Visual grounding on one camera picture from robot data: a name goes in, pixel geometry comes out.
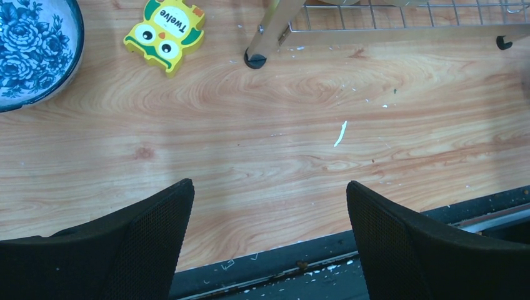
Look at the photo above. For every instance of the white blue floral bowl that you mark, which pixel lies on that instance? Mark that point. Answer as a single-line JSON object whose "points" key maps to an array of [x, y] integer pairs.
{"points": [[42, 44]]}

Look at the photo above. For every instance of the steel two-tier dish rack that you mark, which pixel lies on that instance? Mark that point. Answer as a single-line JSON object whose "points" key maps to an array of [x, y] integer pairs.
{"points": [[307, 23]]}

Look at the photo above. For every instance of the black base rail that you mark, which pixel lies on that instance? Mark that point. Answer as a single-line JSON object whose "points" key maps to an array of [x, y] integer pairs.
{"points": [[329, 267]]}

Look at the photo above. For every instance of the yellow green toy block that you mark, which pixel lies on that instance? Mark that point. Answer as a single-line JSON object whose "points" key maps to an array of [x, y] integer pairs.
{"points": [[168, 31]]}

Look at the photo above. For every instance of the white tape scrap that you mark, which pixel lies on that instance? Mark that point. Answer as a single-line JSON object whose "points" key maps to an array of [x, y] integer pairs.
{"points": [[341, 134]]}

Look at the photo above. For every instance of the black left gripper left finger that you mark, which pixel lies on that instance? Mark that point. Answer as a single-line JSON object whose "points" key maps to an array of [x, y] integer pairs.
{"points": [[131, 253]]}

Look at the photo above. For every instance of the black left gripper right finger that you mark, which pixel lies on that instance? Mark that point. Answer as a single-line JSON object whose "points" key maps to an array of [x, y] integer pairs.
{"points": [[407, 255]]}

